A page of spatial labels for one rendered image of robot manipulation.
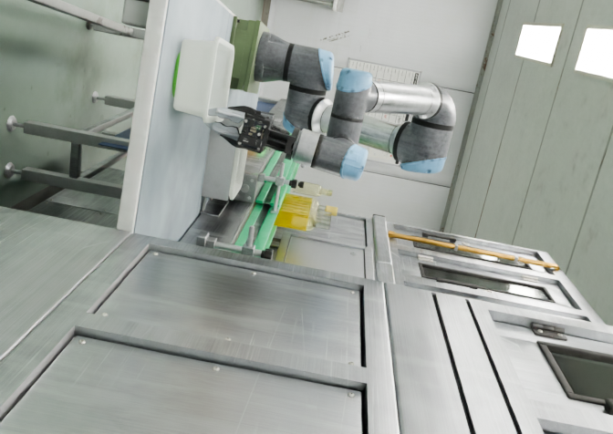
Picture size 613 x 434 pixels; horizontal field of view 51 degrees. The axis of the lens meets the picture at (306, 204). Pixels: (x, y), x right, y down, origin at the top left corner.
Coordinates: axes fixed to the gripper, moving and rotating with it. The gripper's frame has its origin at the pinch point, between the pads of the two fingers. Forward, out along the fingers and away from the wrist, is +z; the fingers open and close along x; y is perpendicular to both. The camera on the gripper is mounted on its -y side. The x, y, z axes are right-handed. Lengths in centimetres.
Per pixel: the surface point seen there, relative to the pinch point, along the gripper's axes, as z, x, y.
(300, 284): -29.2, 21.2, 28.0
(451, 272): -87, 40, -100
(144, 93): 9.1, -2.5, 19.6
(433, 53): -121, -85, -653
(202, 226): -0.4, 33.4, -33.8
